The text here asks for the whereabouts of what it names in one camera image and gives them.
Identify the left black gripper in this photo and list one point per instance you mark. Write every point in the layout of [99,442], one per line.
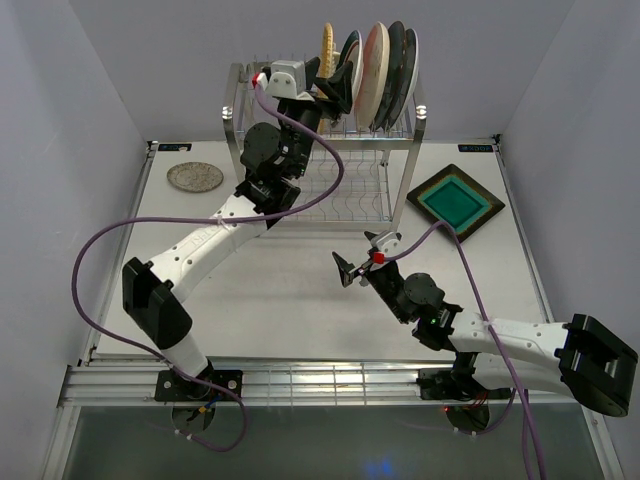
[338,90]

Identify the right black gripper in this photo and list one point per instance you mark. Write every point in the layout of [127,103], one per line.
[344,268]

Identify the yellow woven square plate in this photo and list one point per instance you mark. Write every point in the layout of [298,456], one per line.
[328,54]

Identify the white plate green red rim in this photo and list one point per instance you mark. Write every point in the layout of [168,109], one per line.
[352,52]

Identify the pink cream floral plate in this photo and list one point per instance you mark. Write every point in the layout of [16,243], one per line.
[375,67]

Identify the steel two-tier dish rack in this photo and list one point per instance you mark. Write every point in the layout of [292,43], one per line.
[379,165]

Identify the dark blue round plate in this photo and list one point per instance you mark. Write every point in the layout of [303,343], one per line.
[396,32]

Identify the white plate teal lettered rim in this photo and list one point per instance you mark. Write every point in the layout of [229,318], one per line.
[411,71]

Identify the green black square plate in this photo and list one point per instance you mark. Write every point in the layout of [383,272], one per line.
[453,196]

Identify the speckled grey round plate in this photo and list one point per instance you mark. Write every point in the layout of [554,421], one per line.
[195,177]

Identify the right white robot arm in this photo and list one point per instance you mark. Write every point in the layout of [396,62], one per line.
[581,359]

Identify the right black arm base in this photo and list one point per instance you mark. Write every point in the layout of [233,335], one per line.
[440,385]

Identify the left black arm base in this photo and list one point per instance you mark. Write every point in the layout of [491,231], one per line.
[200,385]

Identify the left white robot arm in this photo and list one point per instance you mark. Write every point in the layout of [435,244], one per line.
[273,155]

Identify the right blue table label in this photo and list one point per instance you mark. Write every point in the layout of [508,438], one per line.
[475,148]

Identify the blue table label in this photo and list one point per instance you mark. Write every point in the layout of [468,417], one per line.
[475,148]
[175,147]

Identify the left blue table label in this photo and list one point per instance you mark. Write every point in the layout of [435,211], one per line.
[175,147]

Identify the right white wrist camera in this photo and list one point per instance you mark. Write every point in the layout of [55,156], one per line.
[383,251]

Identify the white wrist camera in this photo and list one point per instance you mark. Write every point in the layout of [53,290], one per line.
[284,79]
[383,251]

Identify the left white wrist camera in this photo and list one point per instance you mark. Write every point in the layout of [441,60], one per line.
[284,79]

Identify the aluminium front frame rail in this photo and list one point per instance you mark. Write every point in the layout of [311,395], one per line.
[263,384]

